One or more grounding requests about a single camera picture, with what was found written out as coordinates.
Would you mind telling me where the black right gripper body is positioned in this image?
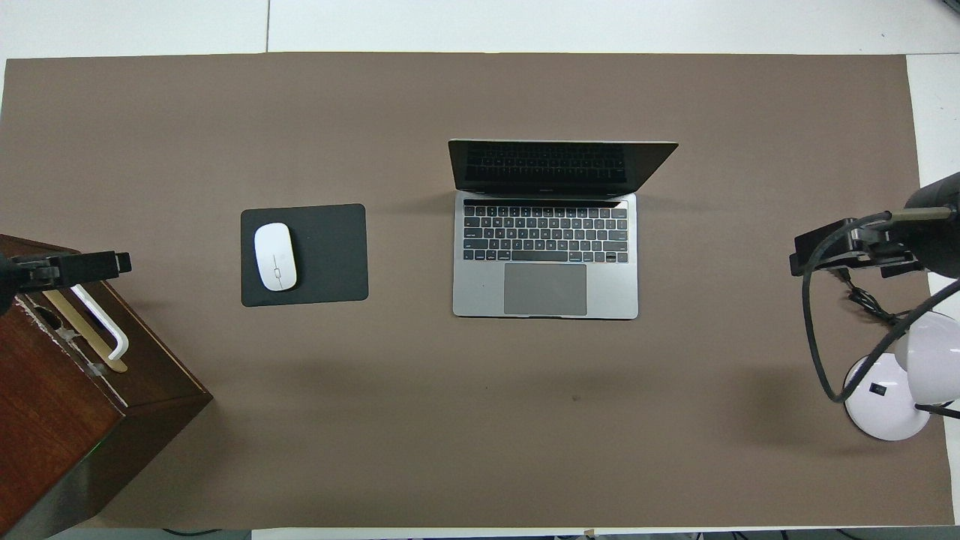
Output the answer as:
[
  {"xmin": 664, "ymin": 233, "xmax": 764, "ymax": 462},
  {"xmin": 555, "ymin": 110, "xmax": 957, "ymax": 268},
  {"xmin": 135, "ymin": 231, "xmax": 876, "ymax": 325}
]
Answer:
[{"xmin": 904, "ymin": 172, "xmax": 960, "ymax": 278}]

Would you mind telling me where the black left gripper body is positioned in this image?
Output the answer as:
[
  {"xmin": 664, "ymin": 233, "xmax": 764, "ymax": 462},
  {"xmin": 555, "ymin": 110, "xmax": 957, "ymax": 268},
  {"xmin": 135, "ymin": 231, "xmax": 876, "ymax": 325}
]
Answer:
[{"xmin": 0, "ymin": 255, "xmax": 22, "ymax": 316}]

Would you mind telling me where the silver grey laptop computer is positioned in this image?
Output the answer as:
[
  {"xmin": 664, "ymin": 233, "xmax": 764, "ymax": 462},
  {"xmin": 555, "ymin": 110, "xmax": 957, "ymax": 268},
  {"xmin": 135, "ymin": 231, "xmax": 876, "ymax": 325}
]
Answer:
[{"xmin": 448, "ymin": 139, "xmax": 680, "ymax": 320}]

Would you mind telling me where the dark brown wooden box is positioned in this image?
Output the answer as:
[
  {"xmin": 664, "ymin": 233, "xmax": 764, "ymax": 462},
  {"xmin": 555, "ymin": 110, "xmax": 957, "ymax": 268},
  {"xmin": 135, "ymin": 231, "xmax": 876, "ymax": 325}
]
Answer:
[{"xmin": 0, "ymin": 234, "xmax": 213, "ymax": 540}]

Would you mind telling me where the white desk lamp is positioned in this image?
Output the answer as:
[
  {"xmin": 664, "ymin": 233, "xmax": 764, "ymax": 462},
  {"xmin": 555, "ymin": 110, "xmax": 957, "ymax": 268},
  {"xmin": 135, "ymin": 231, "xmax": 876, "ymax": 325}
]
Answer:
[{"xmin": 844, "ymin": 311, "xmax": 960, "ymax": 442}]

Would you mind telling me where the white computer mouse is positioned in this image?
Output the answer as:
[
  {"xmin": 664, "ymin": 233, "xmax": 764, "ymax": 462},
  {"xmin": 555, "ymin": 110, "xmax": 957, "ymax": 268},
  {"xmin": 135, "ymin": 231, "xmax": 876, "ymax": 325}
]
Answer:
[{"xmin": 253, "ymin": 223, "xmax": 298, "ymax": 293}]

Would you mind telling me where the black mouse pad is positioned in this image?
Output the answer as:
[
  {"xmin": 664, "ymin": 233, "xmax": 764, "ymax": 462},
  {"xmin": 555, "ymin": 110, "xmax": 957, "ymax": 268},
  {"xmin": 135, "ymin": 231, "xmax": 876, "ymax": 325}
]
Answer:
[{"xmin": 240, "ymin": 203, "xmax": 369, "ymax": 308}]

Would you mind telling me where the brown table mat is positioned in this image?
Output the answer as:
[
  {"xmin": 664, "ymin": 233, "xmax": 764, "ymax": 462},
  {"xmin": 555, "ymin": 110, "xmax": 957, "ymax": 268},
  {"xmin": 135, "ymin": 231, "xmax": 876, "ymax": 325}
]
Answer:
[{"xmin": 0, "ymin": 51, "xmax": 955, "ymax": 530}]

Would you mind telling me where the black lamp power cable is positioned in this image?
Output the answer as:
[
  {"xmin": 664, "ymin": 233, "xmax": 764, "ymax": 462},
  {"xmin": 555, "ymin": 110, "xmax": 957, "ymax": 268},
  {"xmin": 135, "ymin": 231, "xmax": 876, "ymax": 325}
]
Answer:
[{"xmin": 836, "ymin": 266, "xmax": 910, "ymax": 328}]

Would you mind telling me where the white box handle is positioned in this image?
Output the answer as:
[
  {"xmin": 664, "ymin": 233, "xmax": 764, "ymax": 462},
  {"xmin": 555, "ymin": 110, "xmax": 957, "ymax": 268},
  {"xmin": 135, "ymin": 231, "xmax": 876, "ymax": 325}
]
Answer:
[{"xmin": 67, "ymin": 283, "xmax": 130, "ymax": 362}]

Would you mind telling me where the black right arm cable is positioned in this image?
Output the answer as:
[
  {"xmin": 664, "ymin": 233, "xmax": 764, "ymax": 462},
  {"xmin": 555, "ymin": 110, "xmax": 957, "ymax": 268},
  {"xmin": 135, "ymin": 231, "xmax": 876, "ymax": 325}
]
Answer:
[{"xmin": 802, "ymin": 208, "xmax": 960, "ymax": 404}]

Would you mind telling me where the gold metal handle plate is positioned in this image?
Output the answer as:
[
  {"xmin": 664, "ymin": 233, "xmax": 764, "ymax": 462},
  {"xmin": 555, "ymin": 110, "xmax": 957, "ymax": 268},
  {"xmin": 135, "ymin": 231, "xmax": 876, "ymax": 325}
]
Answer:
[{"xmin": 41, "ymin": 289, "xmax": 128, "ymax": 374}]

